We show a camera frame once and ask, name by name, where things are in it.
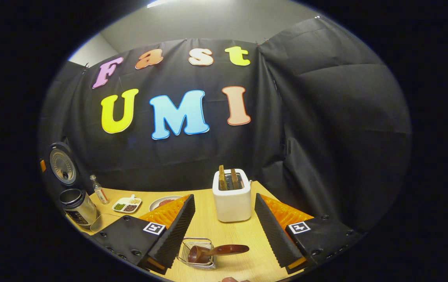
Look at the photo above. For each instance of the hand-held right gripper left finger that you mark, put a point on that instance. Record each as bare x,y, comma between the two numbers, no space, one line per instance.
176,231

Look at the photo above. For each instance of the clear plastic rice container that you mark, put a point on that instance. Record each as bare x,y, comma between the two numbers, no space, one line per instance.
104,221

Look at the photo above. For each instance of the grey and silver rice cooker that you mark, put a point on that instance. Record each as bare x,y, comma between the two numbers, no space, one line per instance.
80,209

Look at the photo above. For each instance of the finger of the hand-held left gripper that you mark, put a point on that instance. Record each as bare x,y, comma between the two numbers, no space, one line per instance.
42,165

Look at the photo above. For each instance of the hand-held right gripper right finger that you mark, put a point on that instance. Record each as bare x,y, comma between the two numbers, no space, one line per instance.
272,235

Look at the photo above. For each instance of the long ceiling light panel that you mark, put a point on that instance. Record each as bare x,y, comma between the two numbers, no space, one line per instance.
157,3

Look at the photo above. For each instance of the white divided dish of beans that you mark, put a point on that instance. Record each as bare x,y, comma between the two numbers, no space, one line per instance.
127,205

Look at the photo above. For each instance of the black backdrop cloth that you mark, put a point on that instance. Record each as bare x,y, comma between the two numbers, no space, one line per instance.
306,117

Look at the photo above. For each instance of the small clear glass bottle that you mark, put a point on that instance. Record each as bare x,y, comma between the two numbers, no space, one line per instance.
100,192

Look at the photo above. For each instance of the brown wooden spoon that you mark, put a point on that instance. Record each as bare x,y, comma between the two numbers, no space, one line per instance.
224,250

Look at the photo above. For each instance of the reddish meat piece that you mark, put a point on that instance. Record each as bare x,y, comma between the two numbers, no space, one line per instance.
165,203

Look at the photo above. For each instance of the white round plate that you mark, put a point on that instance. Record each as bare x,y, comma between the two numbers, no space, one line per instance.
155,204

